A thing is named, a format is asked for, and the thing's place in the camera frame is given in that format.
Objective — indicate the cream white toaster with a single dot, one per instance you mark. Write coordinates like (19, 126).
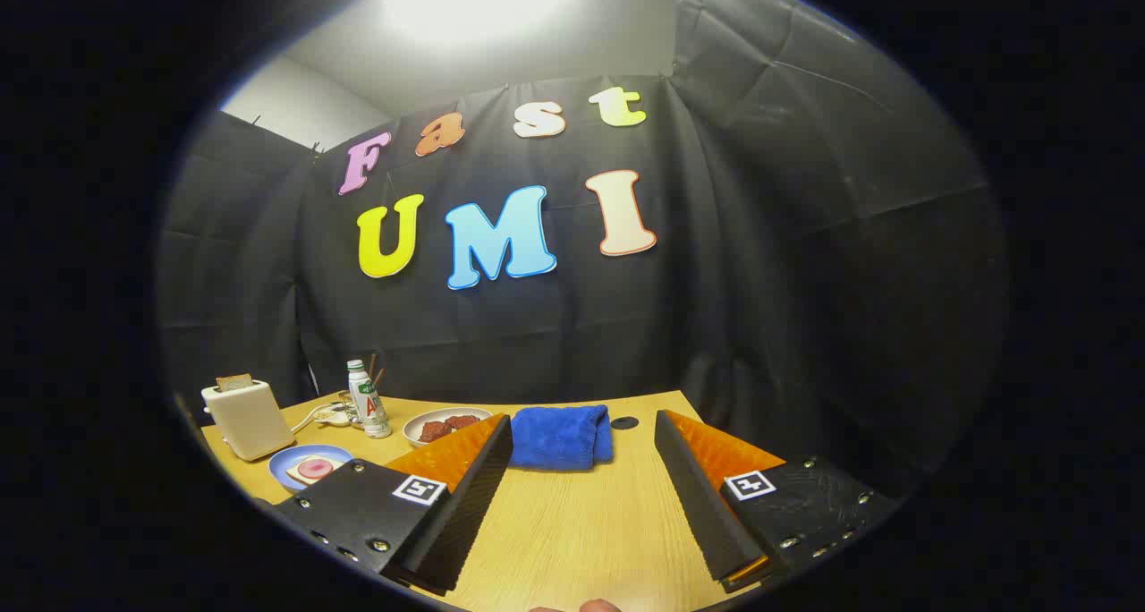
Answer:
(250, 420)

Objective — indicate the pink ham slice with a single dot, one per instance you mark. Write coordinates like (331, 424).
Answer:
(315, 469)

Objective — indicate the white divided condiment dish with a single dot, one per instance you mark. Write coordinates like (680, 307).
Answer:
(333, 415)

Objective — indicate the toasted bread slice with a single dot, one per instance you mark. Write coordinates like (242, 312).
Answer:
(234, 382)

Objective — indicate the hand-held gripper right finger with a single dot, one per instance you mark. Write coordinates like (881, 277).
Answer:
(698, 496)

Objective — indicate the light blue plate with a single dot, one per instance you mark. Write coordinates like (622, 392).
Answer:
(283, 471)

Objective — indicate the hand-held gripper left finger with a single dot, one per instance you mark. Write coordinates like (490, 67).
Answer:
(465, 514)

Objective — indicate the red meat piece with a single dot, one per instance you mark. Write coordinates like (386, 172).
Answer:
(463, 421)
(435, 431)

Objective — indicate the beige round plate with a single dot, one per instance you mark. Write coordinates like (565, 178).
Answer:
(414, 427)

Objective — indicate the black backdrop cloth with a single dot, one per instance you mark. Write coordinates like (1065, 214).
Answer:
(716, 326)

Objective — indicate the blue folded towel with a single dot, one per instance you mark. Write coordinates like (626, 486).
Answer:
(559, 437)

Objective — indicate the white drink bottle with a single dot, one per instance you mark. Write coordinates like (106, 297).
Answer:
(368, 406)

